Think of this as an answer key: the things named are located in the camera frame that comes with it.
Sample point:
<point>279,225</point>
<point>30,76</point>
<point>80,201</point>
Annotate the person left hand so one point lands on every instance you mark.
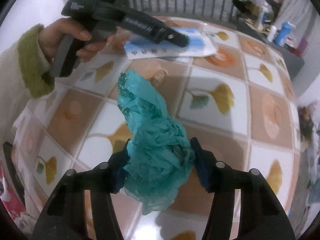
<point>50,37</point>

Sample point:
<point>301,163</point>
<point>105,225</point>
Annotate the patterned tablecloth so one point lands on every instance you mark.
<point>238,103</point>

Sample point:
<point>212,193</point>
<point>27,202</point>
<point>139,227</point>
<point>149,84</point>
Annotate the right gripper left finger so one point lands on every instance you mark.
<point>63,216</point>

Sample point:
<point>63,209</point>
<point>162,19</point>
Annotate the green cuffed white sleeve forearm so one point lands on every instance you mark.
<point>24,76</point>

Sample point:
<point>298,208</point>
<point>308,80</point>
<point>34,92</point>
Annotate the small white bottle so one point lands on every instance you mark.
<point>272,33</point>

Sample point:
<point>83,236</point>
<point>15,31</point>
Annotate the teal plastic bag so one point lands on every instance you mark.
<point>160,155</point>

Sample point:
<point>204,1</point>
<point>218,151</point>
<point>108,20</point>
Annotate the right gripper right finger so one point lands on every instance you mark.
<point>261,215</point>

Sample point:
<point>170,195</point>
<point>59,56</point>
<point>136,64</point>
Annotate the blue medicine tablet box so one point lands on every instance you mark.
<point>200,45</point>

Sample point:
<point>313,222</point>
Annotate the blue pump bottle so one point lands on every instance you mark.
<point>284,33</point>

